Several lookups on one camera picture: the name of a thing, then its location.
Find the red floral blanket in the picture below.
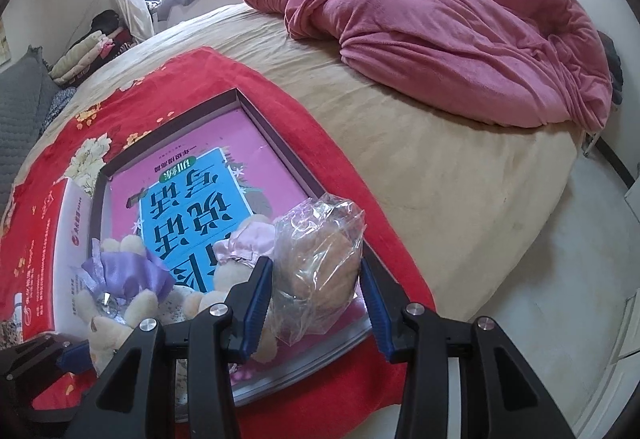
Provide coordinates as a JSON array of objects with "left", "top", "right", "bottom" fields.
[{"left": 0, "top": 46, "right": 437, "bottom": 439}]

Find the red tissue box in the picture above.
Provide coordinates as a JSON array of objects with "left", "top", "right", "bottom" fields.
[{"left": 1, "top": 178, "right": 91, "bottom": 341}]

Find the white duck plush toy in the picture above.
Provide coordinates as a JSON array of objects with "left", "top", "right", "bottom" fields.
[{"left": 74, "top": 234, "right": 175, "bottom": 374}]

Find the pink crumpled quilt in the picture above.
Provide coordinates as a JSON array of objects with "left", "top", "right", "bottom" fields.
[{"left": 244, "top": 0, "right": 612, "bottom": 133}]

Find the clear bag with brown item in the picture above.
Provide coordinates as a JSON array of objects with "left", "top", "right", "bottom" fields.
[{"left": 270, "top": 193, "right": 366, "bottom": 346}]

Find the grey quilted headboard cushion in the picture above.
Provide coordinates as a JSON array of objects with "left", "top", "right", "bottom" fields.
[{"left": 0, "top": 46, "right": 60, "bottom": 212}]

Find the grey tray with pink book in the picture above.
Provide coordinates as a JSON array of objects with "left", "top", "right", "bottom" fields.
[{"left": 86, "top": 87, "right": 436, "bottom": 425}]

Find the beige bed sheet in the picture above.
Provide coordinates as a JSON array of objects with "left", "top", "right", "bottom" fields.
[{"left": 15, "top": 5, "right": 582, "bottom": 320}]

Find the folded blankets stack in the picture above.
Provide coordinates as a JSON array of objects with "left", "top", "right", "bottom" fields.
[{"left": 49, "top": 26, "right": 137, "bottom": 88}]

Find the beige bear plush pink bow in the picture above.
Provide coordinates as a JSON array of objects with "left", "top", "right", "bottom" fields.
[{"left": 180, "top": 212, "right": 281, "bottom": 365}]

